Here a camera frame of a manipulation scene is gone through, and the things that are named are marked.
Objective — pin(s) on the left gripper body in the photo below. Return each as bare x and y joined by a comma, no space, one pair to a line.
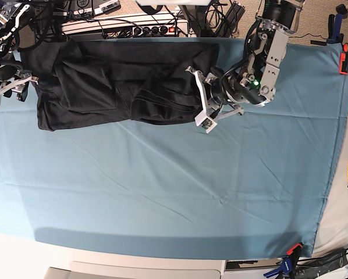
214,104

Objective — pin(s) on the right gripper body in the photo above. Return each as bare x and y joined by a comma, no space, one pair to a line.
15,75

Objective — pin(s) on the black T-shirt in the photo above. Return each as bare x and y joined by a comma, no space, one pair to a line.
83,84

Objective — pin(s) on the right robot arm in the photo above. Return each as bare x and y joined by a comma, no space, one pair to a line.
10,17

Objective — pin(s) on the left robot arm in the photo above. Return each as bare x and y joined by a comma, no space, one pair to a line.
251,80

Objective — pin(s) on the blue table cloth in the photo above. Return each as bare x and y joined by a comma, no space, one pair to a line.
250,189

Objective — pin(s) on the white power strip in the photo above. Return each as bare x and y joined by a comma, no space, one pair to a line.
143,27

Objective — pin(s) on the blue clamp top right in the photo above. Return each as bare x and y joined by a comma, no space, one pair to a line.
334,25

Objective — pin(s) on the orange black clamp top right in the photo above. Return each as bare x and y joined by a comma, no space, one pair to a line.
343,63

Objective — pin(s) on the orange blue clamp bottom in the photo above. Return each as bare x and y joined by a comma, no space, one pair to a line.
288,264

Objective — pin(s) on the black plastic bag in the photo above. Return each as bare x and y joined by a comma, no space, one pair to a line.
319,266

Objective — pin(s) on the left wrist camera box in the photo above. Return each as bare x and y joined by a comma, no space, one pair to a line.
205,122

